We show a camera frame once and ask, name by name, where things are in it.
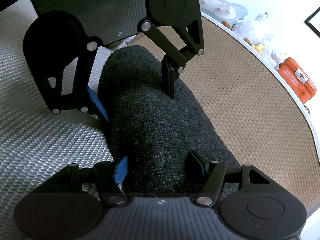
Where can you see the black picture frame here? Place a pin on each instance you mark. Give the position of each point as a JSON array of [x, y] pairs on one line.
[[313, 21]]

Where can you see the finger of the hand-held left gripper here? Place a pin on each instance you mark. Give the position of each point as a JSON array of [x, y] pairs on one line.
[[97, 102], [168, 80]]

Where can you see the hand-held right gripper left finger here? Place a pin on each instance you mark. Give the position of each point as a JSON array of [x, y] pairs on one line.
[[121, 170]]

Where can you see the woven tan headboard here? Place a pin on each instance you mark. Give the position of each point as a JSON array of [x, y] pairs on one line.
[[250, 105]]

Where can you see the orange first aid box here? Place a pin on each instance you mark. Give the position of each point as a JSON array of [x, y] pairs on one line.
[[297, 80]]

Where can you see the black and grey knit sweater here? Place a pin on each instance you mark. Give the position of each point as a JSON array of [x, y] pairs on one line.
[[155, 120]]

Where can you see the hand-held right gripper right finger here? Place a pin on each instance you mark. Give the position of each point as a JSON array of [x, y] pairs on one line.
[[197, 162]]

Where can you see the white duck plush toy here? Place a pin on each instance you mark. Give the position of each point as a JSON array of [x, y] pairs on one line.
[[271, 52]]

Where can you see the teal and cream pillow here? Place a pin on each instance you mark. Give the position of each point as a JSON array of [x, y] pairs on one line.
[[222, 7]]

